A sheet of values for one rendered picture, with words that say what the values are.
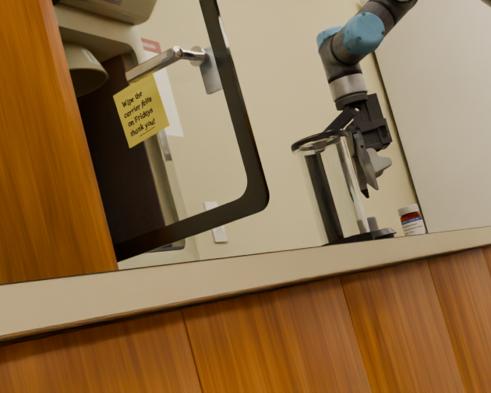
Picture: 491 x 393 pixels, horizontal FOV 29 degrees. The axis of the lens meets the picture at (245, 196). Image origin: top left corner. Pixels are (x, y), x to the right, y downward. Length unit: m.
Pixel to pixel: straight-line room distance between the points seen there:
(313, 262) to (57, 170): 0.35
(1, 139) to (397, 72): 3.26
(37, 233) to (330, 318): 0.41
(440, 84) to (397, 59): 0.24
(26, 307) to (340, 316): 0.69
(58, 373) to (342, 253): 0.63
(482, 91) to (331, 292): 3.02
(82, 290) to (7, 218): 0.51
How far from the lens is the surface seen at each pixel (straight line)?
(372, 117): 1.99
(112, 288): 0.85
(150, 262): 1.47
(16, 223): 1.30
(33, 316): 0.76
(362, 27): 1.90
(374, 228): 1.87
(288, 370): 1.17
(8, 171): 1.31
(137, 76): 1.20
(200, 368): 1.00
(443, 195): 4.33
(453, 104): 4.34
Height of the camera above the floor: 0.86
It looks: 8 degrees up
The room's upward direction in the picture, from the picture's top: 15 degrees counter-clockwise
